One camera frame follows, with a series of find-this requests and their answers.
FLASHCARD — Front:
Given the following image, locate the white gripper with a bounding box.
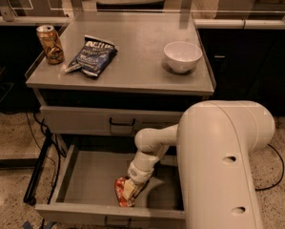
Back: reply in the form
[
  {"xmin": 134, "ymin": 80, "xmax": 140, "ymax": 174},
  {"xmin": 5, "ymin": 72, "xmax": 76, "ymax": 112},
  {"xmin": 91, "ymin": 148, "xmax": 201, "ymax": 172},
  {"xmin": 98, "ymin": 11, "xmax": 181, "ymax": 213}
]
[{"xmin": 122, "ymin": 162, "xmax": 153, "ymax": 200}]

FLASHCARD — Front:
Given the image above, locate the red coke can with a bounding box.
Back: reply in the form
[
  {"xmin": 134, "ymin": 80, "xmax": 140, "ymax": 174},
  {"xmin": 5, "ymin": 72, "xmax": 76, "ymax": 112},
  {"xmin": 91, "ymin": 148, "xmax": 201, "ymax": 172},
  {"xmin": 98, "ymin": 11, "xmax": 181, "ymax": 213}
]
[{"xmin": 114, "ymin": 177, "xmax": 138, "ymax": 207}]

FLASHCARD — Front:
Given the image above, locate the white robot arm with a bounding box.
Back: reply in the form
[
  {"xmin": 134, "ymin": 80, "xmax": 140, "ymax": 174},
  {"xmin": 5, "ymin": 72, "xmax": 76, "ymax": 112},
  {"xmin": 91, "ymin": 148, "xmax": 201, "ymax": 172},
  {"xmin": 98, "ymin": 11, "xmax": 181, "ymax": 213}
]
[{"xmin": 122, "ymin": 100, "xmax": 275, "ymax": 229}]

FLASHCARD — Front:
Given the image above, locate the open middle drawer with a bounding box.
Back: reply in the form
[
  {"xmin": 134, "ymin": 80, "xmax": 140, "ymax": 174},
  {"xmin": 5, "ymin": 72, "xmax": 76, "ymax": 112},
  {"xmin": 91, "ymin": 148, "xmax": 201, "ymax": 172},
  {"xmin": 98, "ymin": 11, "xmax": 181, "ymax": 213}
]
[{"xmin": 36, "ymin": 146, "xmax": 186, "ymax": 229}]

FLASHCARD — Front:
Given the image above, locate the closed top drawer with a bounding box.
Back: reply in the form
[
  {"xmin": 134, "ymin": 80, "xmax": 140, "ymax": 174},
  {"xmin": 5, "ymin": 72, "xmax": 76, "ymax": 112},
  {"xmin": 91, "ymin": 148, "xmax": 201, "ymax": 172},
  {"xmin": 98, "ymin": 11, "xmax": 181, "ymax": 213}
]
[{"xmin": 40, "ymin": 106, "xmax": 182, "ymax": 136}]

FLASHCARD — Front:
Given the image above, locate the grey drawer cabinet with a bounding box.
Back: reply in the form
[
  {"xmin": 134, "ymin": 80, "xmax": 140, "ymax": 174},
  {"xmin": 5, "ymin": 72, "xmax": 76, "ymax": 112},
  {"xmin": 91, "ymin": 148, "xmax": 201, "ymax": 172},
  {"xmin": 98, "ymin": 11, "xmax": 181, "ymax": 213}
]
[{"xmin": 25, "ymin": 12, "xmax": 216, "ymax": 229}]

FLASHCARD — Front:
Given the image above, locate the gold brown soda can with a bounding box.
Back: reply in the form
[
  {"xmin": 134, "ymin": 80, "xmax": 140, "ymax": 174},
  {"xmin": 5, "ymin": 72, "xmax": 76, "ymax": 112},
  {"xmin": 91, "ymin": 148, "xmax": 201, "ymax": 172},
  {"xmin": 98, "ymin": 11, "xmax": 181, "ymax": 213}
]
[{"xmin": 36, "ymin": 25, "xmax": 64, "ymax": 65}]

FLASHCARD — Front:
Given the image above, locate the blue chip bag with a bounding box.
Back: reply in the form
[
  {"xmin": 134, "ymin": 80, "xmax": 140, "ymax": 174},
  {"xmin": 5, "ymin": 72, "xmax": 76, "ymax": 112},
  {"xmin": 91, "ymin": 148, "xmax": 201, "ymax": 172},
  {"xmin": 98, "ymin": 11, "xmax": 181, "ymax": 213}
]
[{"xmin": 65, "ymin": 35, "xmax": 117, "ymax": 77}]

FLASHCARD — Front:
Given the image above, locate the white bowl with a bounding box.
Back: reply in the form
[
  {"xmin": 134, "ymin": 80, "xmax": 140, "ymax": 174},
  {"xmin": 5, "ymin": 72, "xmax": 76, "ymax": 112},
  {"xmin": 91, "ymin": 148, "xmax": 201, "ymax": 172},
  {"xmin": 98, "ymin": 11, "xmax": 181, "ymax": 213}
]
[{"xmin": 164, "ymin": 41, "xmax": 203, "ymax": 73}]

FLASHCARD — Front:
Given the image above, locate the black table leg frame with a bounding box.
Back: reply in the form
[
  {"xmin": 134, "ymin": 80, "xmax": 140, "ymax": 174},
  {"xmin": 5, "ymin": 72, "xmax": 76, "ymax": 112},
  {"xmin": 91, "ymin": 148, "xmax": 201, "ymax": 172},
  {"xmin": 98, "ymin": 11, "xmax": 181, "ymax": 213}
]
[{"xmin": 0, "ymin": 130, "xmax": 52, "ymax": 206}]

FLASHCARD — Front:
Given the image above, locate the black floor cable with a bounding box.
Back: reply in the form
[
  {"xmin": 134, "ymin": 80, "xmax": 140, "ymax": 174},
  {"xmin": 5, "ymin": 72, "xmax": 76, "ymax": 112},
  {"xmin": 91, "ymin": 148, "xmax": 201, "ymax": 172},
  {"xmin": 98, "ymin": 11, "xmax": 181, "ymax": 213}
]
[{"xmin": 254, "ymin": 143, "xmax": 285, "ymax": 192}]

